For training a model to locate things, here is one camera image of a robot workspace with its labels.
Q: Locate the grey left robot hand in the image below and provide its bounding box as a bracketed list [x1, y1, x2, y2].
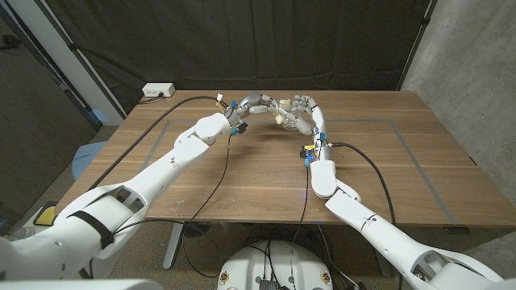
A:
[223, 91, 289, 126]

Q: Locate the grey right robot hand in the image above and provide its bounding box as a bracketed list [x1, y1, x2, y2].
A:
[288, 94, 334, 162]

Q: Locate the clear glass cup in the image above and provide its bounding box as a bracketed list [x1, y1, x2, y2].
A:
[277, 93, 307, 132]

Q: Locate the yellow sponge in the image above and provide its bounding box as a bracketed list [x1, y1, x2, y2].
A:
[273, 100, 292, 126]

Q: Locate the black backdrop curtain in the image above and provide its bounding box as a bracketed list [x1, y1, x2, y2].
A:
[44, 0, 432, 116]

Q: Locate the white power strip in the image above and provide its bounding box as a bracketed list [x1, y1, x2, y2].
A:
[141, 82, 177, 98]

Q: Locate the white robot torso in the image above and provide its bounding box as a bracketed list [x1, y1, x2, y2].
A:
[216, 240, 335, 290]

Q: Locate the black round fan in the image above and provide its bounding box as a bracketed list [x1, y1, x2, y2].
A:
[183, 221, 211, 238]

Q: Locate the black backdrop stand pole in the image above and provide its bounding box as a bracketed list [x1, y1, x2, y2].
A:
[40, 0, 128, 121]
[396, 0, 439, 93]

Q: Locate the grey table leg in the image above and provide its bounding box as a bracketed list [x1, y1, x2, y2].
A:
[374, 253, 394, 278]

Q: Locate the white table leg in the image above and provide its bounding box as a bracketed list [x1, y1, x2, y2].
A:
[162, 220, 186, 270]

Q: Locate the white pillar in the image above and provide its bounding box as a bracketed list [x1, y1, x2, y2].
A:
[6, 0, 125, 126]

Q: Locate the yellow and black floor object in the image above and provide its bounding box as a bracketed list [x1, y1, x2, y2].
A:
[32, 205, 60, 226]

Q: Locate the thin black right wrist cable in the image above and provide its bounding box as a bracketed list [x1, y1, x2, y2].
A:
[289, 164, 310, 289]

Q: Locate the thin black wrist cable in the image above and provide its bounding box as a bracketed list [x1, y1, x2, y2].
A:
[289, 164, 310, 289]
[180, 134, 233, 279]

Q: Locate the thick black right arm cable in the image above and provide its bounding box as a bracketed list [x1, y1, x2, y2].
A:
[331, 141, 397, 226]

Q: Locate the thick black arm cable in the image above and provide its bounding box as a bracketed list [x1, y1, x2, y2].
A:
[88, 95, 227, 190]
[331, 141, 397, 226]

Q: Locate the thin black left wrist cable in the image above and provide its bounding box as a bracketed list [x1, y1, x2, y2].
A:
[180, 134, 233, 279]

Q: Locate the black power strip cord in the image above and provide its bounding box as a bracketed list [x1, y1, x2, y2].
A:
[138, 93, 165, 105]

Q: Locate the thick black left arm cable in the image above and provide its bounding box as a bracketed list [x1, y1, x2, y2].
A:
[88, 95, 227, 190]

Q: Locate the thin black left shoulder cable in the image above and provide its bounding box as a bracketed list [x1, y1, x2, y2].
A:
[112, 217, 193, 235]

